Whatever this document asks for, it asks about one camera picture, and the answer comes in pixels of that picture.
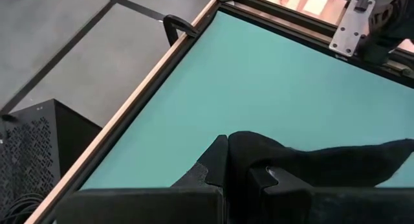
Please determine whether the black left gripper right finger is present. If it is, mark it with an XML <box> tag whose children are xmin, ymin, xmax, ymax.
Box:
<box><xmin>247</xmin><ymin>166</ymin><xmax>414</xmax><ymax>224</ymax></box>

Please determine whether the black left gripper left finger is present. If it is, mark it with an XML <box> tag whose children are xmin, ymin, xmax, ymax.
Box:
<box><xmin>54</xmin><ymin>135</ymin><xmax>229</xmax><ymax>224</ymax></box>

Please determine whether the black towel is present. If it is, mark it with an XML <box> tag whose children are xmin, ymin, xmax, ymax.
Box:
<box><xmin>226</xmin><ymin>130</ymin><xmax>414</xmax><ymax>224</ymax></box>

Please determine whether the black perforated computer tower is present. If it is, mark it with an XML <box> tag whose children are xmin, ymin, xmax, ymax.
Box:
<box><xmin>0</xmin><ymin>98</ymin><xmax>103</xmax><ymax>224</ymax></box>

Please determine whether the green table mat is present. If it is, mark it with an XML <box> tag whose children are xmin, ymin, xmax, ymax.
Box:
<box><xmin>80</xmin><ymin>10</ymin><xmax>414</xmax><ymax>189</ymax></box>

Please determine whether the black table clamp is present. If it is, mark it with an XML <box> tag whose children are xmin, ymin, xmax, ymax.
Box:
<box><xmin>162</xmin><ymin>14</ymin><xmax>200</xmax><ymax>47</ymax></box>

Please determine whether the black computer cable bundle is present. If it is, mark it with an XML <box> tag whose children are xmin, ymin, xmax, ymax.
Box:
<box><xmin>0</xmin><ymin>193</ymin><xmax>45</xmax><ymax>224</ymax></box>

